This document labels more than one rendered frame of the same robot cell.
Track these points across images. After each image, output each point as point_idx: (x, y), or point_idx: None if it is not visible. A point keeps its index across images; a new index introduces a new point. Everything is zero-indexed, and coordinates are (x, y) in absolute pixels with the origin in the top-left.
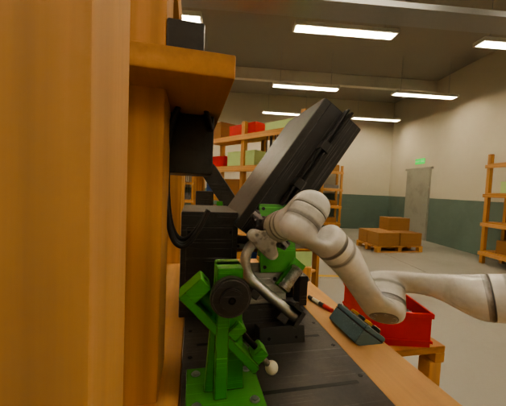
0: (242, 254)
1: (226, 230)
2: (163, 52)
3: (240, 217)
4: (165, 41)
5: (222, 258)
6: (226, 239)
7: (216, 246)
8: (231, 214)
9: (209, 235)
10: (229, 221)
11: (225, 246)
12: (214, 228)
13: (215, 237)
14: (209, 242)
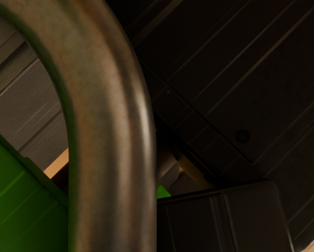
0: (119, 28)
1: (267, 124)
2: None
3: (288, 246)
4: None
5: (163, 13)
6: (227, 90)
7: (238, 30)
8: None
9: (312, 38)
10: (298, 177)
11: (203, 64)
12: None
13: (280, 58)
14: (283, 16)
